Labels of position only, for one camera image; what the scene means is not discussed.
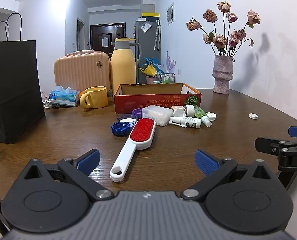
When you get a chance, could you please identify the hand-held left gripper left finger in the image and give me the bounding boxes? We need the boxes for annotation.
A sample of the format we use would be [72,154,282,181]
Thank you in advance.
[13,149,115,202]

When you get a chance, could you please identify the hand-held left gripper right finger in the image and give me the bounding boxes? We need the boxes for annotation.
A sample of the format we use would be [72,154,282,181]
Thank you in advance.
[180,149,280,202]

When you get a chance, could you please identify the dark blue toothed cap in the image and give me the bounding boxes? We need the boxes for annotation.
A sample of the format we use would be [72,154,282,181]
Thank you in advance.
[111,122,130,137]

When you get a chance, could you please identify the white spray bottle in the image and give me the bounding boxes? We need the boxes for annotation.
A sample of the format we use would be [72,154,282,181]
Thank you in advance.
[169,116,202,129]

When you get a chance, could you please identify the green clear bottle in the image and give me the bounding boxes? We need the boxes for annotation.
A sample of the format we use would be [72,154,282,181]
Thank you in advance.
[194,106,212,127]

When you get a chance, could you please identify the lilac lid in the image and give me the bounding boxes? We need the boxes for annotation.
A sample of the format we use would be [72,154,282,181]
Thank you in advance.
[117,114,138,126]

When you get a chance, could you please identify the red and white lint brush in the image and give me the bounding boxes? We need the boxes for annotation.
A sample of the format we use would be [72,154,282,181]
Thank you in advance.
[110,118,156,182]

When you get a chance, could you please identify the white plastic swab container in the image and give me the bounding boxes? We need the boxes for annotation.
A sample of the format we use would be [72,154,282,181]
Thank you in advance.
[141,105,174,127]

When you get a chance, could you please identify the red cardboard box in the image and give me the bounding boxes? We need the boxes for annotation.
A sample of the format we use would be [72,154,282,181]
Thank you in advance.
[113,83,202,115]

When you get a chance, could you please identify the yellow ceramic mug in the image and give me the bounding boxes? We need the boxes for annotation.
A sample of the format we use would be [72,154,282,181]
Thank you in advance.
[79,86,108,109]

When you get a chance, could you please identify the blue tissue pack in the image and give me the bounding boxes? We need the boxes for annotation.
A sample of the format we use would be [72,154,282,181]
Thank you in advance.
[49,85,80,107]

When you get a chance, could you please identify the pink textured vase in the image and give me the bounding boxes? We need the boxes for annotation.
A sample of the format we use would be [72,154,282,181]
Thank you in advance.
[213,54,235,94]

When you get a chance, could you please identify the pink ribbed suitcase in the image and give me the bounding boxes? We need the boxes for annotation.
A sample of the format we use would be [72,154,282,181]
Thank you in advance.
[54,50,111,95]

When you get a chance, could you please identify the yellow thermos jug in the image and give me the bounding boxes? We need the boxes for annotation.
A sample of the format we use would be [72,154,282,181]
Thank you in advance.
[110,37,141,97]

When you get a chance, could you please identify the black paper bag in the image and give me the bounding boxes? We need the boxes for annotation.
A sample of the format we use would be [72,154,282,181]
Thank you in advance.
[0,12,46,144]

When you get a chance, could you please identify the dried pink roses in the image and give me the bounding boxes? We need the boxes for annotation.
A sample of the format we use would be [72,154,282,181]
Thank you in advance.
[186,1,261,57]

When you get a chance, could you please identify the blue plastic hanger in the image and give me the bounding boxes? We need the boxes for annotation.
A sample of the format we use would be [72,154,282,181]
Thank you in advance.
[141,57,161,68]

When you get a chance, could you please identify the grey side door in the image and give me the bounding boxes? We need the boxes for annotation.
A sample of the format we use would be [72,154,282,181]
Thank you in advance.
[76,17,85,52]

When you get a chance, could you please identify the grey refrigerator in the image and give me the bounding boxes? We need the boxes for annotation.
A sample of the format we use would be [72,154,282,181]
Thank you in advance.
[134,18,161,84]

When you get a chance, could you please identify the dark wooden door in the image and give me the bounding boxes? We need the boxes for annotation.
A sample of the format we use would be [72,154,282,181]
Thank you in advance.
[90,23,126,55]

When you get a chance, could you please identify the white cable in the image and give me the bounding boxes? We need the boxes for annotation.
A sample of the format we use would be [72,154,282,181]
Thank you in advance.
[41,91,55,109]

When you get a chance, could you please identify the wire rack with bottles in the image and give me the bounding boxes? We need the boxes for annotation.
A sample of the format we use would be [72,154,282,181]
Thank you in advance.
[155,71,176,84]

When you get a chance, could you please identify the lilac wall decoration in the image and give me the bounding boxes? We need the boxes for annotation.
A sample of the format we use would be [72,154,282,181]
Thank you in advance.
[165,51,176,73]

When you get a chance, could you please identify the wall picture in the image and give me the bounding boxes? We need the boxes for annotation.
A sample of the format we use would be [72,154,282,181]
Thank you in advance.
[166,2,175,25]

